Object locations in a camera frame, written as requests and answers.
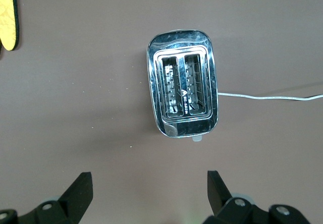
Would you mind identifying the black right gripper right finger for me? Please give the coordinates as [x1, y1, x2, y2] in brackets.
[203, 170, 311, 224]

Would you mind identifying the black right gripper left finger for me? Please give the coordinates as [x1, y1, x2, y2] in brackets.
[0, 172, 93, 224]

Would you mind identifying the beige chrome two-slot toaster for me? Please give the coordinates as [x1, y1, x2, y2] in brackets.
[146, 29, 219, 143]

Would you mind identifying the yellow quilted oven mitt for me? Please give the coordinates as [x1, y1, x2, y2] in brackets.
[0, 0, 20, 52]

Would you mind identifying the white toaster power cord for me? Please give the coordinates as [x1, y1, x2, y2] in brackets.
[217, 92, 323, 101]

